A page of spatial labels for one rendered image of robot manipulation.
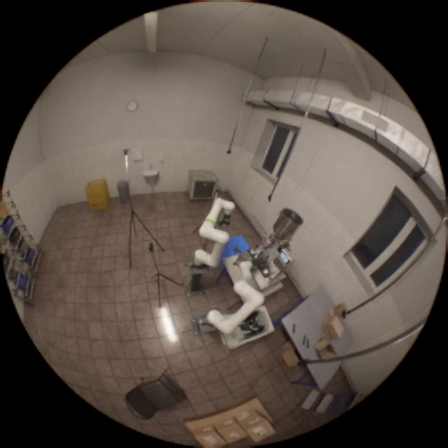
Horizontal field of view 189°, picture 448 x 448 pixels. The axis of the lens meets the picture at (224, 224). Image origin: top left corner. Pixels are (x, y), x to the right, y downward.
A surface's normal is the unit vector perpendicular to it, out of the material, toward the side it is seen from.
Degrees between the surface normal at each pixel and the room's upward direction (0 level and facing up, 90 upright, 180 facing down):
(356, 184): 90
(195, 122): 90
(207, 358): 0
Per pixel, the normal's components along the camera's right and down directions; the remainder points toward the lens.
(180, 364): 0.25, -0.72
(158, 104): 0.39, 0.68
